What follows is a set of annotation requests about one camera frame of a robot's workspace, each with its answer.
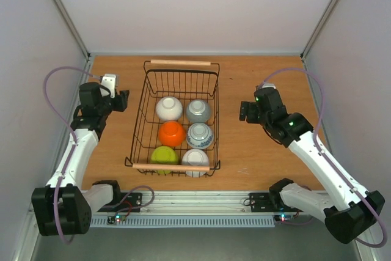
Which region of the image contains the grey dotted bowl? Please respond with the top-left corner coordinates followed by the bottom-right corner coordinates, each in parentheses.
top-left (186, 99), bottom-right (212, 123)

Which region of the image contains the left small circuit board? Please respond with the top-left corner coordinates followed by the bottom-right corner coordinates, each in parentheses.
top-left (106, 215), bottom-right (127, 225)

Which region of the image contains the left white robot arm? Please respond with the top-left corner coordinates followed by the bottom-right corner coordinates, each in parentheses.
top-left (31, 82), bottom-right (130, 236)

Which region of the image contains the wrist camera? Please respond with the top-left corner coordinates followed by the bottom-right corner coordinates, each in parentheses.
top-left (100, 73), bottom-right (119, 98)
top-left (261, 83), bottom-right (276, 89)

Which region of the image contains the right small circuit board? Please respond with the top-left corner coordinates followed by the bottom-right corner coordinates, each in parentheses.
top-left (274, 212), bottom-right (299, 222)

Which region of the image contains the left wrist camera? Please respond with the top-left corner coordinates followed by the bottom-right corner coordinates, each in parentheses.
top-left (100, 73), bottom-right (119, 98)

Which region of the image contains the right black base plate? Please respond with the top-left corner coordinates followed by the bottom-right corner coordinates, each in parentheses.
top-left (248, 192), bottom-right (301, 213)

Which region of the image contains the black wire dish rack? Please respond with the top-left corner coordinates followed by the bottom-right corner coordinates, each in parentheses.
top-left (125, 59), bottom-right (221, 177)

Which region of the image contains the aluminium mounting rail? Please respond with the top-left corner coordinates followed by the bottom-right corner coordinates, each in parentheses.
top-left (29, 190), bottom-right (364, 215)

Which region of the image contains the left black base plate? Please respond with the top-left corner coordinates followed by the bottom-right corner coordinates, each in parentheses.
top-left (86, 191), bottom-right (144, 213)

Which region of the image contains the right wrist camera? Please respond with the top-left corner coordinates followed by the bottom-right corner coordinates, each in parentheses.
top-left (261, 83), bottom-right (276, 89)

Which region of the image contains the small white bowl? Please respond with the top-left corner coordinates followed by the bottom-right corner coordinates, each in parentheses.
top-left (181, 149), bottom-right (210, 177)

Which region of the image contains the white bowl orange outside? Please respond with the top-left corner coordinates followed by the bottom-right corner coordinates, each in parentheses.
top-left (158, 120), bottom-right (186, 147)

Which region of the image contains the blue floral white bowl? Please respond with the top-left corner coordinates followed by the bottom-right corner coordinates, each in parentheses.
top-left (186, 123), bottom-right (214, 150)

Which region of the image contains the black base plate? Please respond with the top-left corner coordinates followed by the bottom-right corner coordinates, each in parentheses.
top-left (248, 192), bottom-right (301, 213)
top-left (86, 191), bottom-right (144, 213)

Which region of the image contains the grey slotted cable duct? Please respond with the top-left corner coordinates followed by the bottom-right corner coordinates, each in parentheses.
top-left (90, 215), bottom-right (275, 229)

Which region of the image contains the small circuit board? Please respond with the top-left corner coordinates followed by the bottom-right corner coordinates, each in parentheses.
top-left (106, 215), bottom-right (127, 225)
top-left (274, 212), bottom-right (299, 222)

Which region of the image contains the white ribbed bowl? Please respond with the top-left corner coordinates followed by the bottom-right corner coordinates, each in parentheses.
top-left (156, 96), bottom-right (183, 122)

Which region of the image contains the green plastic bowl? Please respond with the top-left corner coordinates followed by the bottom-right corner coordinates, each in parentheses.
top-left (150, 146), bottom-right (180, 165)

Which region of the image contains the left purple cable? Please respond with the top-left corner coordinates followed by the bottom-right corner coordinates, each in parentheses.
top-left (43, 66), bottom-right (103, 245)

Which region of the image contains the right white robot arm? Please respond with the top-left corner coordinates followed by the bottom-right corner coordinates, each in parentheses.
top-left (239, 87), bottom-right (385, 244)

